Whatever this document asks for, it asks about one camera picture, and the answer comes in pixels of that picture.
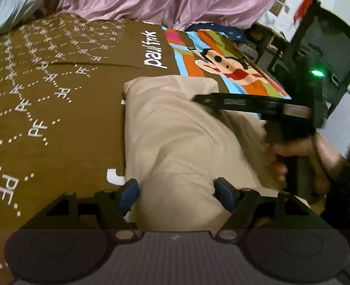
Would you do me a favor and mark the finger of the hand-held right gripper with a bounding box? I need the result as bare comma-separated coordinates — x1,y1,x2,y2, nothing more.
192,93,263,117

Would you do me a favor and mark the person's right forearm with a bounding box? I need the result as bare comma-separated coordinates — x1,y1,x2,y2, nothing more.
320,144,350,245

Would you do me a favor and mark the black mesh chair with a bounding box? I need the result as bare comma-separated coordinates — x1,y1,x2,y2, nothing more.
267,1,350,116

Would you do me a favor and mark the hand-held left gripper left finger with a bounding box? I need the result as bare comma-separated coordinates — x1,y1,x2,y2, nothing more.
29,178,144,242

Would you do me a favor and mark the tan zip jacket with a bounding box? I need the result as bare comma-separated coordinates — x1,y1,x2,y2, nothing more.
123,76,312,232

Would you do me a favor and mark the dark wooden desk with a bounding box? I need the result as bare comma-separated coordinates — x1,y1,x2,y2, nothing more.
249,22,292,67

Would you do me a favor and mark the person's right hand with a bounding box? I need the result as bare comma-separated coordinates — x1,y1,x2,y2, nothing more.
265,133,347,203

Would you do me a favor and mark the white pillow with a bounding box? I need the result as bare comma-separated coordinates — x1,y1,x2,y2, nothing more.
0,0,61,41

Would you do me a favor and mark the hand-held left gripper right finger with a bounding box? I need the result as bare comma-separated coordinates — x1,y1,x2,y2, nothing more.
212,177,336,242

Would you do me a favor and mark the dark blue cloth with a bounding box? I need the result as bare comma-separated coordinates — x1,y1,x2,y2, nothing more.
219,24,247,44

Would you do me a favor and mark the brown cartoon printed blanket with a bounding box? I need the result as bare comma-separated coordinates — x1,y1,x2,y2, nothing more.
0,13,294,285

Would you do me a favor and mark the red wall decoration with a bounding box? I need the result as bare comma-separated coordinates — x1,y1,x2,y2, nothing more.
293,0,317,23

